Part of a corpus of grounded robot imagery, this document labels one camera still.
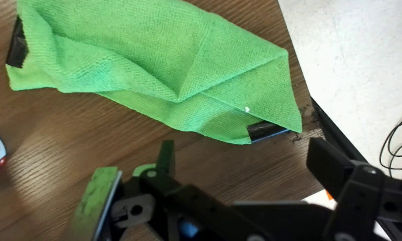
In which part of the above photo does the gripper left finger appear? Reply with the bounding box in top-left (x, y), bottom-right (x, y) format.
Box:
top-left (102, 140), bottom-right (265, 241)

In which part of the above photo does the black cable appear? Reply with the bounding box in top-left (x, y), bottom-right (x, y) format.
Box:
top-left (380, 110), bottom-right (402, 178)

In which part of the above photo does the green block with grey edge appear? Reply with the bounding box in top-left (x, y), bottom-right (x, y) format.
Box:
top-left (70, 166), bottom-right (123, 241)

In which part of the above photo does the green microfibre cloth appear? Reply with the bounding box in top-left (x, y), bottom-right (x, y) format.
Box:
top-left (6, 0), bottom-right (303, 145)

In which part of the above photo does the black cylinder with blue edge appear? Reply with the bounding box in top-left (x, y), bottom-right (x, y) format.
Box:
top-left (247, 121), bottom-right (290, 144)

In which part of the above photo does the black flat object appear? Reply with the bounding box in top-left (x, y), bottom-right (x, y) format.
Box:
top-left (6, 16), bottom-right (29, 69)

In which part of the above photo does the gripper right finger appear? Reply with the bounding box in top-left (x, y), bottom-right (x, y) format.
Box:
top-left (306, 137), bottom-right (402, 241)

